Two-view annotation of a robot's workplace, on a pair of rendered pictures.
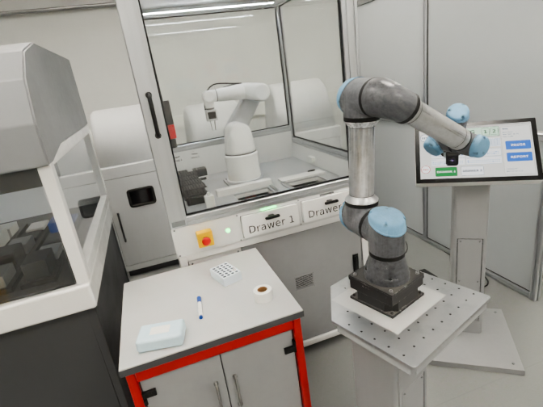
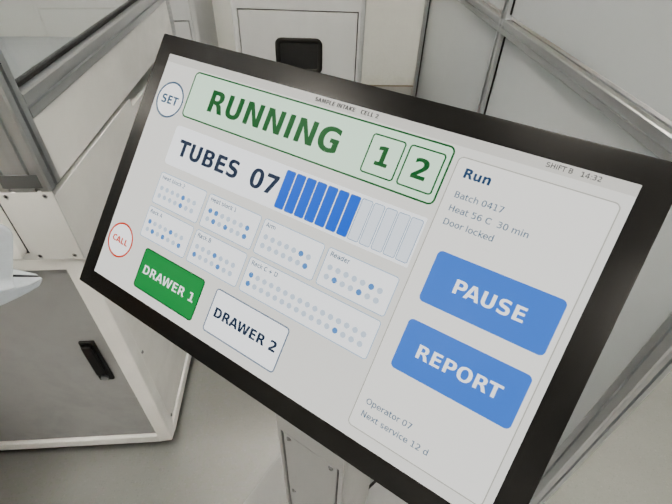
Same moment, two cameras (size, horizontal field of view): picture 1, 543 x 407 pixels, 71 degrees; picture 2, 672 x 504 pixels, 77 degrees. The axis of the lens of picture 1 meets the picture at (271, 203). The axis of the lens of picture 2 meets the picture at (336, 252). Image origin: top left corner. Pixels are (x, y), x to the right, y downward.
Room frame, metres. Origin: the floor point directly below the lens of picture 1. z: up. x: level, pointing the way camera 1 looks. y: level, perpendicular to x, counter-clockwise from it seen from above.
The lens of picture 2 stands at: (1.41, -1.07, 1.33)
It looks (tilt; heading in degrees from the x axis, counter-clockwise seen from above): 41 degrees down; 11
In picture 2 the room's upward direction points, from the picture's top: 2 degrees clockwise
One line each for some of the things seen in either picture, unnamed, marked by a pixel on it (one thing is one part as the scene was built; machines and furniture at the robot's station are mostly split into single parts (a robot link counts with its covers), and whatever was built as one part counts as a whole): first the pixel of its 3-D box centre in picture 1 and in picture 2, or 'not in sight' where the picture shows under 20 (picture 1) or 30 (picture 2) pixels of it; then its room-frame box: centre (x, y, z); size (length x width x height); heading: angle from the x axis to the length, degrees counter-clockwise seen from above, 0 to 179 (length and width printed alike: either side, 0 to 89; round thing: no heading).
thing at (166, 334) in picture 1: (161, 334); not in sight; (1.06, 0.42, 0.78); 0.15 x 0.10 x 0.04; 94
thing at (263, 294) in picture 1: (263, 293); not in sight; (1.23, 0.08, 0.78); 0.07 x 0.07 x 0.04
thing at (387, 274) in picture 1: (386, 262); not in sight; (1.12, -0.36, 0.90); 0.15 x 0.15 x 0.10
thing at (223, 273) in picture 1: (225, 274); not in sight; (1.42, 0.23, 0.78); 0.12 x 0.08 x 0.04; 33
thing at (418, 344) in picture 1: (393, 313); not in sight; (1.11, -0.37, 0.70); 0.45 x 0.44 x 0.12; 35
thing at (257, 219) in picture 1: (271, 220); not in sight; (1.72, 0.01, 0.87); 0.29 x 0.02 x 0.11; 107
